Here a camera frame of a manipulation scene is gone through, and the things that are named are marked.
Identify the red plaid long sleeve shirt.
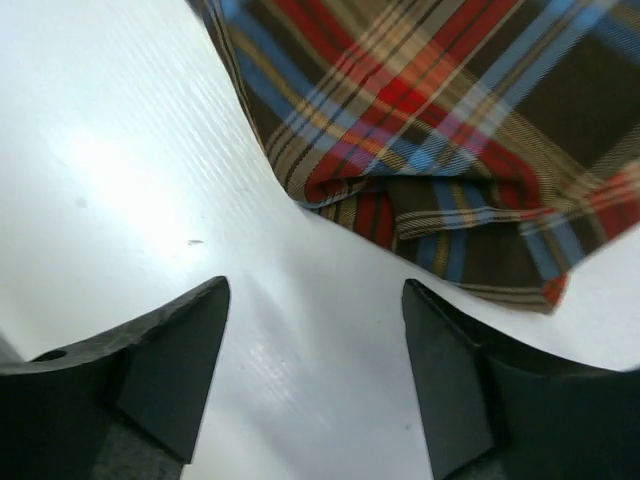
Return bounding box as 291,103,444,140
191,1,639,313

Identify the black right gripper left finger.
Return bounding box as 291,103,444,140
1,276,230,479

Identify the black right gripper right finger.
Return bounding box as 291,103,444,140
402,279,639,479

